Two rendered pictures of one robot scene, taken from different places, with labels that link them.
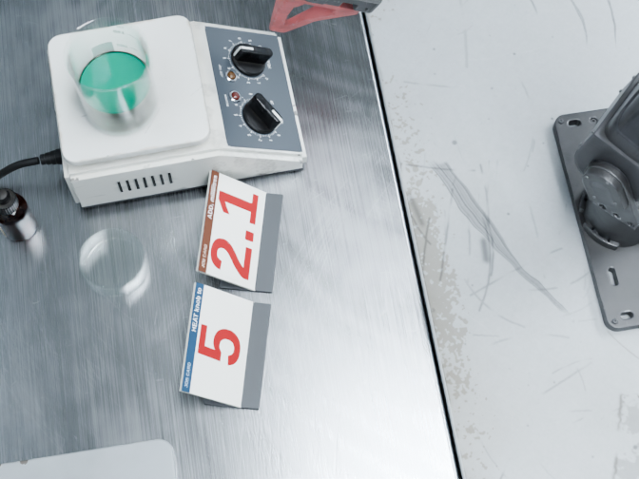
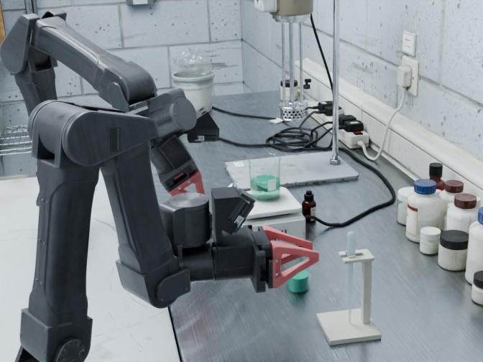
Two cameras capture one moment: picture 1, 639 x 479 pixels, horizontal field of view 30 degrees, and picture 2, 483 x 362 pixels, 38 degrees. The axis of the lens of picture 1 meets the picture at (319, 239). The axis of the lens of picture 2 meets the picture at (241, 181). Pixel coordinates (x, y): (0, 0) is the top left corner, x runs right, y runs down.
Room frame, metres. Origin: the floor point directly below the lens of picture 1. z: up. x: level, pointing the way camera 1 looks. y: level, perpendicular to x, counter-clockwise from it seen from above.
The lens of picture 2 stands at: (1.75, 0.11, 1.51)
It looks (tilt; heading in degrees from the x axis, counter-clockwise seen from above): 20 degrees down; 180
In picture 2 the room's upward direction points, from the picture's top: 2 degrees counter-clockwise
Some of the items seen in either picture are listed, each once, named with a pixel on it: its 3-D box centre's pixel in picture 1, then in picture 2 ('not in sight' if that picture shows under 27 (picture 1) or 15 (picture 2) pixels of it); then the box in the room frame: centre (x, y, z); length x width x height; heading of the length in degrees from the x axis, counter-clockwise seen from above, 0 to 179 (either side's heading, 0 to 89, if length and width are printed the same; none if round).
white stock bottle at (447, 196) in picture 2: not in sight; (452, 206); (0.45, 0.53, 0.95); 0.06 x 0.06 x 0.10
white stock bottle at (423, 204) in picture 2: not in sight; (423, 210); (0.48, 0.47, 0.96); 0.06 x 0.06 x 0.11
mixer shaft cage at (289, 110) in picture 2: not in sight; (292, 67); (0.07, 0.25, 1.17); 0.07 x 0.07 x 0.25
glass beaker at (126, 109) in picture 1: (118, 82); (263, 178); (0.45, 0.16, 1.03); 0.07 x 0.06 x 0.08; 66
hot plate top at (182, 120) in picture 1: (128, 88); (264, 202); (0.47, 0.16, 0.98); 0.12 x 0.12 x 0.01; 13
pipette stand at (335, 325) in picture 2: not in sight; (348, 291); (0.80, 0.27, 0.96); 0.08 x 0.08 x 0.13; 8
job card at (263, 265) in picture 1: (241, 231); not in sight; (0.37, 0.07, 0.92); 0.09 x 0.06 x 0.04; 176
